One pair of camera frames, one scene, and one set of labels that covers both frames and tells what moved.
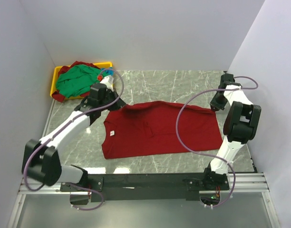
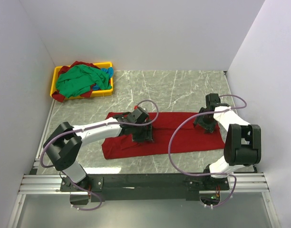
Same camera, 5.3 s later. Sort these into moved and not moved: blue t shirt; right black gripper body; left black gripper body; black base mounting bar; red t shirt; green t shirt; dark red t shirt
Moved: left black gripper body; right black gripper body; red t shirt
Not moved: black base mounting bar; dark red t shirt; green t shirt; blue t shirt
